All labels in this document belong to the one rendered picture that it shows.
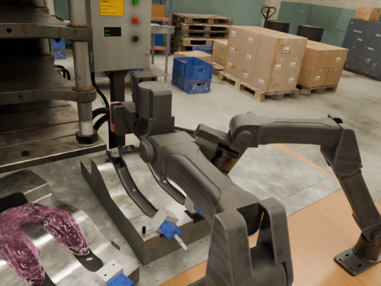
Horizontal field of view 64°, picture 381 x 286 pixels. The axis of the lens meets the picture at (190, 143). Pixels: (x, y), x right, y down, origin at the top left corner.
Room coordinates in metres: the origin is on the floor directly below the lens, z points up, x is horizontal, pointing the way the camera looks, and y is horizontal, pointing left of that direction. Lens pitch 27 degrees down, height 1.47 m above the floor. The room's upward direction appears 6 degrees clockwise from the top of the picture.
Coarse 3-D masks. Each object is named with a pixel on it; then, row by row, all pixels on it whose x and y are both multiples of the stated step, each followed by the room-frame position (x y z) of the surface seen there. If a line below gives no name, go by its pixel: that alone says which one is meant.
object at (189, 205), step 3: (186, 195) 0.70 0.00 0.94; (186, 198) 0.70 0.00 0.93; (186, 201) 0.70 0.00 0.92; (189, 201) 0.69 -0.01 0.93; (186, 204) 0.69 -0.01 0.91; (189, 204) 0.68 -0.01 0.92; (192, 204) 0.68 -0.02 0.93; (186, 207) 0.69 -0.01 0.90; (189, 207) 0.68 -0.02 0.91; (192, 207) 0.67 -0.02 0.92; (195, 207) 0.67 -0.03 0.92; (189, 210) 0.68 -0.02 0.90; (192, 210) 0.67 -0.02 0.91; (195, 210) 0.68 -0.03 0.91; (198, 210) 0.66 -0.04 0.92; (201, 213) 0.65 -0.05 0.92
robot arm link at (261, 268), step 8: (256, 248) 0.29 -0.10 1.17; (264, 248) 0.29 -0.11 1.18; (256, 256) 0.27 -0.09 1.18; (264, 256) 0.27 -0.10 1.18; (272, 256) 0.28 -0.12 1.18; (256, 264) 0.26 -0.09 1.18; (264, 264) 0.26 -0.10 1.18; (272, 264) 0.27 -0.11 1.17; (280, 264) 0.27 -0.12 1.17; (256, 272) 0.25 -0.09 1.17; (264, 272) 0.26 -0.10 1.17; (272, 272) 0.26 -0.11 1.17; (280, 272) 0.26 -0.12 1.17; (200, 280) 0.32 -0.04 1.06; (248, 280) 0.24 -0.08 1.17; (256, 280) 0.25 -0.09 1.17; (264, 280) 0.25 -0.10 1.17; (272, 280) 0.25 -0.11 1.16; (280, 280) 0.26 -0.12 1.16
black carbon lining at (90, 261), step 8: (16, 192) 0.66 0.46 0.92; (0, 200) 0.64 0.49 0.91; (8, 200) 0.65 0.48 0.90; (16, 200) 0.66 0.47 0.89; (24, 200) 0.67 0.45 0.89; (0, 208) 0.63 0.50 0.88; (8, 208) 0.65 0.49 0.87; (88, 248) 0.55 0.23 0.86; (80, 256) 0.52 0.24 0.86; (88, 256) 0.53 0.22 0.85; (96, 256) 0.53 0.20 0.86; (88, 264) 0.51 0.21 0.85; (96, 264) 0.51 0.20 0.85; (48, 280) 0.45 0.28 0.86
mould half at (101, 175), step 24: (96, 168) 0.81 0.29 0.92; (144, 168) 0.86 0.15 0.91; (96, 192) 0.83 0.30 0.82; (120, 192) 0.75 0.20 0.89; (144, 192) 0.76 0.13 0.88; (120, 216) 0.67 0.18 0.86; (144, 216) 0.65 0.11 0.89; (144, 240) 0.56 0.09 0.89; (168, 240) 0.61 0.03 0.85; (192, 240) 0.66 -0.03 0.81; (144, 264) 0.56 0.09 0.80
